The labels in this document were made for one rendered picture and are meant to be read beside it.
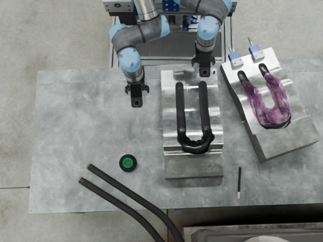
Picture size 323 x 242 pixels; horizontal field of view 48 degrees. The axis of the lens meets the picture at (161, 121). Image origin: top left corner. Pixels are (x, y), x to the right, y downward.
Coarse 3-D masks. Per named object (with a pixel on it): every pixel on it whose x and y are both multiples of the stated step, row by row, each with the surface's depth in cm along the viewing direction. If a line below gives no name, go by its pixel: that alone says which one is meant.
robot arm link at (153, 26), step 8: (136, 0) 129; (144, 0) 128; (152, 0) 129; (144, 8) 129; (152, 8) 130; (144, 16) 131; (152, 16) 131; (160, 16) 135; (144, 24) 133; (152, 24) 132; (160, 24) 134; (168, 24) 135; (144, 32) 133; (152, 32) 134; (160, 32) 135; (168, 32) 136; (144, 40) 135
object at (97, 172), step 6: (90, 168) 166; (96, 168) 165; (96, 174) 164; (102, 174) 163; (108, 180) 161; (114, 180) 161; (114, 186) 160; (120, 186) 159; (126, 192) 157; (132, 192) 157; (132, 198) 156; (138, 198) 155; (144, 204) 153; (150, 204) 153; (150, 210) 152
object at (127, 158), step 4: (124, 156) 166; (128, 156) 166; (132, 156) 166; (120, 160) 166; (124, 160) 166; (128, 160) 168; (132, 160) 166; (136, 160) 166; (120, 164) 165; (124, 164) 165; (132, 164) 165; (136, 164) 165; (124, 168) 165; (128, 168) 165; (132, 168) 165; (128, 172) 167
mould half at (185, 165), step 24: (168, 72) 171; (192, 72) 170; (216, 72) 170; (168, 96) 168; (192, 96) 168; (216, 96) 167; (168, 120) 163; (192, 120) 163; (216, 120) 162; (168, 144) 157; (216, 144) 157; (168, 168) 162; (192, 168) 161; (216, 168) 161
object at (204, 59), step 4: (200, 52) 149; (200, 56) 150; (204, 56) 149; (208, 56) 149; (200, 60) 150; (204, 60) 150; (208, 60) 150; (200, 64) 150; (204, 64) 150; (208, 64) 150; (200, 68) 151; (204, 68) 151; (208, 68) 151; (200, 72) 151; (204, 72) 150; (208, 72) 151; (200, 76) 152; (204, 76) 152; (208, 76) 151
